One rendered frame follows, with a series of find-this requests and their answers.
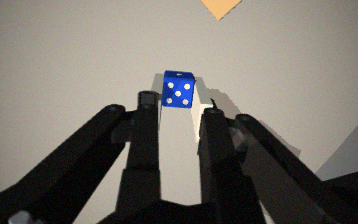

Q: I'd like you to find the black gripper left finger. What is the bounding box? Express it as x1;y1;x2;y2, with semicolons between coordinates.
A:
0;73;164;224

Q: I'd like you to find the blue die with white pips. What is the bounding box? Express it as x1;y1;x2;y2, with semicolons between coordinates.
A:
162;70;195;109

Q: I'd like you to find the orange flat mat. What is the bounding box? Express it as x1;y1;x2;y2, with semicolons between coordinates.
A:
201;0;241;20

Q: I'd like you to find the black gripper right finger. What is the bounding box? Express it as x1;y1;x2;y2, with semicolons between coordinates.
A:
190;77;358;224

